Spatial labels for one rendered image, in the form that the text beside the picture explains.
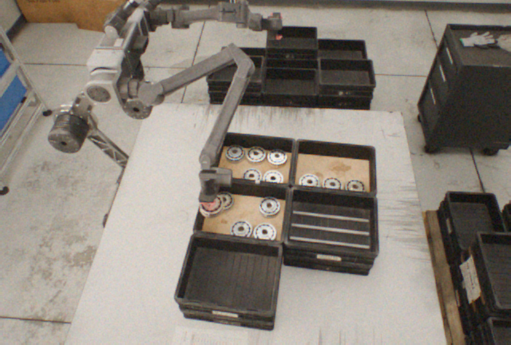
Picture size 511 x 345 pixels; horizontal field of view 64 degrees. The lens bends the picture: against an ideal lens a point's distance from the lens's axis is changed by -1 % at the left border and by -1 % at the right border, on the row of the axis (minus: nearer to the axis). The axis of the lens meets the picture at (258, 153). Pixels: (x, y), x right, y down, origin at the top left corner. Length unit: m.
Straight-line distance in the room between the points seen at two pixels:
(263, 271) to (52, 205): 1.96
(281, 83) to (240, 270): 1.79
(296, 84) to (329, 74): 0.26
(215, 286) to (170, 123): 1.14
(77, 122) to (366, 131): 1.63
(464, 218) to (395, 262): 0.90
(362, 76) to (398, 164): 1.02
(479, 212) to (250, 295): 1.67
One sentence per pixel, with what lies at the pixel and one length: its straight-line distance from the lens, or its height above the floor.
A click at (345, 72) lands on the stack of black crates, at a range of 3.23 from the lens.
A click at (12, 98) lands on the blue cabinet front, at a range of 3.68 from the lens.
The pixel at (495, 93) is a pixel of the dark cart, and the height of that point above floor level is 0.67.
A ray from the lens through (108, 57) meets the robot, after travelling 1.75.
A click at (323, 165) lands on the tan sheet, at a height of 0.83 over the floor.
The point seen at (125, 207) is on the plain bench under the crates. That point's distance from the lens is 2.26.
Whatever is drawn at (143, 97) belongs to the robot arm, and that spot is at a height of 1.46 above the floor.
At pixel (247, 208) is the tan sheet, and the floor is 0.83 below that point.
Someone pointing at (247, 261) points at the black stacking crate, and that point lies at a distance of 1.85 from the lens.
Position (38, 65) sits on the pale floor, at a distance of 4.67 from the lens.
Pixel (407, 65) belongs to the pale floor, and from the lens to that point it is 4.23.
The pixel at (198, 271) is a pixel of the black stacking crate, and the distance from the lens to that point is 1.86.
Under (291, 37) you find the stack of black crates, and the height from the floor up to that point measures 0.49.
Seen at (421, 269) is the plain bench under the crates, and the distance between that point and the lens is 2.10.
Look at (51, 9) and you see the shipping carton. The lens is 5.13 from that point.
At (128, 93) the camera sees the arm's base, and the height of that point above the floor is 1.46.
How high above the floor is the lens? 2.51
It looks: 51 degrees down
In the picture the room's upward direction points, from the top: 2 degrees counter-clockwise
